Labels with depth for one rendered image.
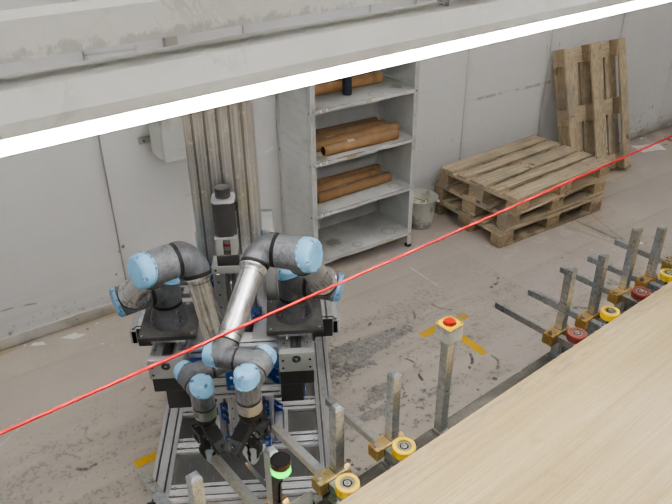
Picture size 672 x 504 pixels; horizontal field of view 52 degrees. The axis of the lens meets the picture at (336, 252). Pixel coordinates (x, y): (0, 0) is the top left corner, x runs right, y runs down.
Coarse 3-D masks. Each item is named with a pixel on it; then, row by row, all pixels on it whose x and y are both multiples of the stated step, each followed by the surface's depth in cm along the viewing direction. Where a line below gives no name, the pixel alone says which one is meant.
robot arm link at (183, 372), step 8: (184, 360) 232; (200, 360) 232; (176, 368) 230; (184, 368) 228; (192, 368) 228; (200, 368) 229; (208, 368) 230; (176, 376) 229; (184, 376) 226; (192, 376) 224; (184, 384) 224
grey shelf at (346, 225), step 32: (416, 64) 464; (288, 96) 448; (320, 96) 458; (352, 96) 458; (384, 96) 460; (416, 96) 476; (288, 128) 460; (320, 128) 494; (416, 128) 488; (288, 160) 473; (320, 160) 455; (352, 160) 524; (384, 160) 532; (288, 192) 487; (384, 192) 501; (288, 224) 502; (320, 224) 532; (352, 224) 539; (384, 224) 539
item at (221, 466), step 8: (216, 456) 234; (216, 464) 231; (224, 464) 231; (224, 472) 228; (232, 472) 228; (232, 480) 225; (240, 480) 225; (240, 488) 222; (248, 488) 222; (240, 496) 222; (248, 496) 219
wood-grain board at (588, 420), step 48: (624, 336) 284; (528, 384) 258; (576, 384) 258; (624, 384) 258; (480, 432) 237; (528, 432) 237; (576, 432) 237; (624, 432) 236; (384, 480) 219; (432, 480) 219; (480, 480) 219; (528, 480) 218; (576, 480) 218; (624, 480) 218
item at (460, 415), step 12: (564, 348) 309; (540, 360) 302; (528, 372) 295; (504, 384) 289; (480, 396) 283; (492, 396) 282; (468, 408) 276; (456, 420) 270; (420, 444) 259; (372, 468) 249; (384, 468) 249; (360, 480) 245
